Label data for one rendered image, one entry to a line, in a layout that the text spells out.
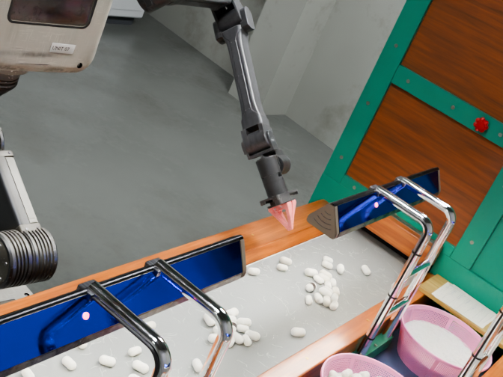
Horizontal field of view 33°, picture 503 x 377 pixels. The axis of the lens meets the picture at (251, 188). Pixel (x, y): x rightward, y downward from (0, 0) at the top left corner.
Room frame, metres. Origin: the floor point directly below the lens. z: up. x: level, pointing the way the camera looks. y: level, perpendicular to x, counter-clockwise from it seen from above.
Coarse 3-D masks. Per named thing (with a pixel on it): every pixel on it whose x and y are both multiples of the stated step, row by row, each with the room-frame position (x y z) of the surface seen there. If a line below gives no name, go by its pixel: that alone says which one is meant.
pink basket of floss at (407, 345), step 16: (416, 304) 2.11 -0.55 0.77; (400, 320) 2.00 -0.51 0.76; (448, 320) 2.13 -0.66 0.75; (400, 336) 1.99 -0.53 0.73; (464, 336) 2.11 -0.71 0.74; (480, 336) 2.09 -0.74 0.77; (400, 352) 1.97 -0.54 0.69; (416, 352) 1.92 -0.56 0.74; (416, 368) 1.92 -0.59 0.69; (432, 368) 1.90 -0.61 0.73; (448, 368) 1.89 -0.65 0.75
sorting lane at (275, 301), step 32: (288, 256) 2.12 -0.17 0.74; (320, 256) 2.20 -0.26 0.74; (352, 256) 2.29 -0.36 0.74; (384, 256) 2.39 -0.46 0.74; (224, 288) 1.82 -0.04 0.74; (256, 288) 1.88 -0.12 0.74; (288, 288) 1.95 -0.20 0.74; (352, 288) 2.10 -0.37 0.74; (384, 288) 2.18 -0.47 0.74; (160, 320) 1.58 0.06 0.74; (192, 320) 1.63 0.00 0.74; (256, 320) 1.74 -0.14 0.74; (288, 320) 1.80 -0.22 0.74; (320, 320) 1.87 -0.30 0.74; (64, 352) 1.34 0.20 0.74; (96, 352) 1.38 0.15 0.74; (192, 352) 1.52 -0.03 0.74; (256, 352) 1.62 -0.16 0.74; (288, 352) 1.67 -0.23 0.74
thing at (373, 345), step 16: (400, 176) 2.06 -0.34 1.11; (384, 192) 1.89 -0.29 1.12; (416, 192) 2.01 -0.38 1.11; (400, 208) 1.87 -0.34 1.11; (448, 208) 1.98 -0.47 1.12; (432, 224) 1.84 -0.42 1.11; (448, 224) 1.96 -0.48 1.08; (416, 256) 1.83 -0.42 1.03; (432, 256) 1.96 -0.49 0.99; (400, 272) 1.84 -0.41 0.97; (416, 272) 1.89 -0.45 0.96; (400, 288) 1.83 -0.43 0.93; (416, 288) 1.97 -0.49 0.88; (384, 304) 1.83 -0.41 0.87; (400, 304) 1.92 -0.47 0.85; (384, 320) 1.84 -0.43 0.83; (368, 336) 1.83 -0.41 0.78; (384, 336) 1.96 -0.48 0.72; (352, 352) 1.83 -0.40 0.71; (368, 352) 1.86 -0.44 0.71
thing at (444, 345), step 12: (408, 324) 2.06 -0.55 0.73; (420, 324) 2.08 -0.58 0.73; (432, 324) 2.12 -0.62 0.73; (420, 336) 2.02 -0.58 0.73; (432, 336) 2.04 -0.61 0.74; (444, 336) 2.08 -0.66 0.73; (432, 348) 1.98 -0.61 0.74; (444, 348) 2.02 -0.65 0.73; (456, 348) 2.03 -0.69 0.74; (468, 348) 2.07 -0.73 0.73; (444, 360) 1.96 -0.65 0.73; (456, 360) 1.97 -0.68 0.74
